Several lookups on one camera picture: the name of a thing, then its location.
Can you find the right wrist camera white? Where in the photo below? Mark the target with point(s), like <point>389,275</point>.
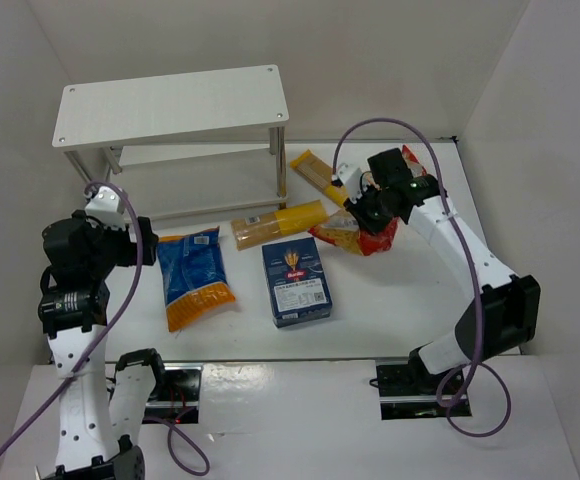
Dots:
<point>352,179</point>

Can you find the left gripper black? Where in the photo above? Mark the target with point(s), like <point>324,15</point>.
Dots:
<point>145,240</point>

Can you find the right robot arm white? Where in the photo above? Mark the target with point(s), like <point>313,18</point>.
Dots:
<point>503,306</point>

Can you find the yellow spaghetti bag far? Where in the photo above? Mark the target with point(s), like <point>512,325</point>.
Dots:
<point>319,175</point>

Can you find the red fusilli bag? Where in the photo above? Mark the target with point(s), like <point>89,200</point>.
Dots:
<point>342,230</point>
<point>413,162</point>

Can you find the blue orange pasta bag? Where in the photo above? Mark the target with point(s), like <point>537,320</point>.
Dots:
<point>193,275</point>

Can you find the blue Barilla pasta box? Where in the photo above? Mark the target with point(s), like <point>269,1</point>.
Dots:
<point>296,281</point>

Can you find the yellow spaghetti bag near shelf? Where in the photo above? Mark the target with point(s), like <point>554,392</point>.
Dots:
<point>256,230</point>

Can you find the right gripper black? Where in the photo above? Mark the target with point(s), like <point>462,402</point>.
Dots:
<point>365,215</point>

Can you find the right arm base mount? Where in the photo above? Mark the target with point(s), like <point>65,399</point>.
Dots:
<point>402,395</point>

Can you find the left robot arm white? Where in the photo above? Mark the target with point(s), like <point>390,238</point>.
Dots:
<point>100,417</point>

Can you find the white two-tier metal shelf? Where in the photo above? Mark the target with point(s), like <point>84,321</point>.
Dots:
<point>188,148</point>

